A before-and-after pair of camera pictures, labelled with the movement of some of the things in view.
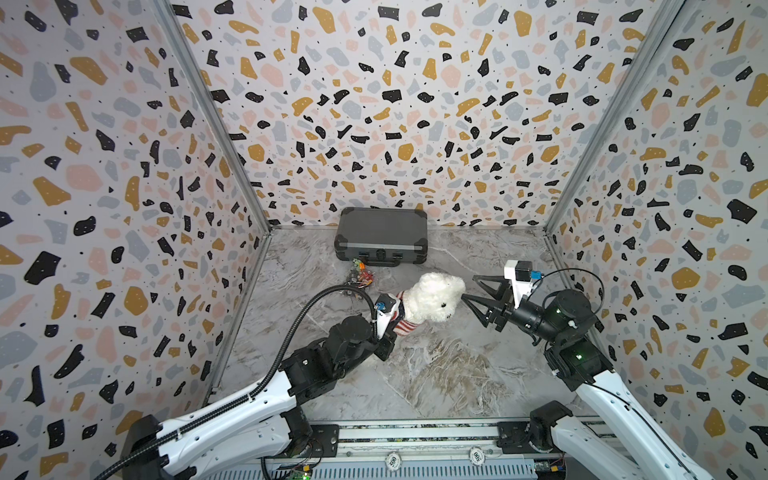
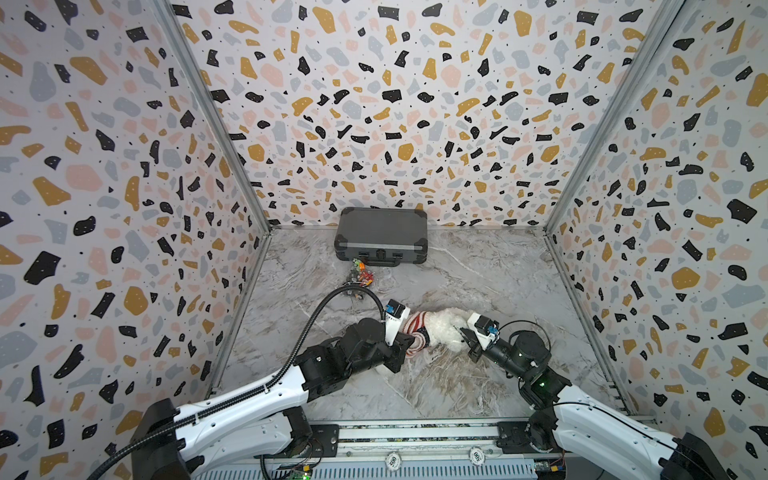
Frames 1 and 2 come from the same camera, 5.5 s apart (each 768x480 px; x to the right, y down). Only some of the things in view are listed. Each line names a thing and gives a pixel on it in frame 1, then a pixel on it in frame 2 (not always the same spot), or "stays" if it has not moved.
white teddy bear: (432, 297) -> (444, 328)
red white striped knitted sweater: (403, 326) -> (414, 326)
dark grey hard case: (382, 236) stays
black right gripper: (504, 310) -> (480, 346)
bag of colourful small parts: (360, 277) stays
